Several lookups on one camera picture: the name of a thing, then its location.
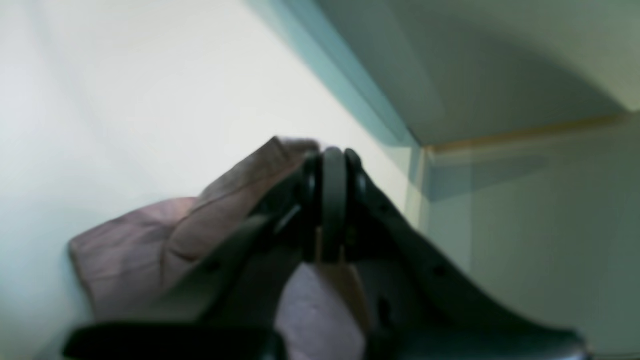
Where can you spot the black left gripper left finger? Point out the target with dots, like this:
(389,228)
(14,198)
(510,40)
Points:
(224,308)

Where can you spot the mauve t-shirt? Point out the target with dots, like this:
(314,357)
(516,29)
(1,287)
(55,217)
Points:
(128,261)

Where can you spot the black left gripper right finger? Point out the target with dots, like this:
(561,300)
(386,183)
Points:
(447,317)

